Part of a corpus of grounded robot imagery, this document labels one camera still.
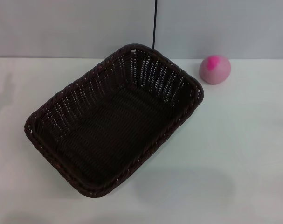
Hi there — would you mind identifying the pink peach toy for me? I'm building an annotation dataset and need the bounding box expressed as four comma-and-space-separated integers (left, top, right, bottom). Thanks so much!
199, 55, 231, 85

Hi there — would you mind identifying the dark woven rectangular basket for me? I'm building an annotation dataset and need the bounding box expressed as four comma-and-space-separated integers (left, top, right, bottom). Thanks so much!
24, 43, 205, 199

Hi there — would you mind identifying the black vertical wall strip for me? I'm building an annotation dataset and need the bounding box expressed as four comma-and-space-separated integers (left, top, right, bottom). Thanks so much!
152, 0, 158, 50

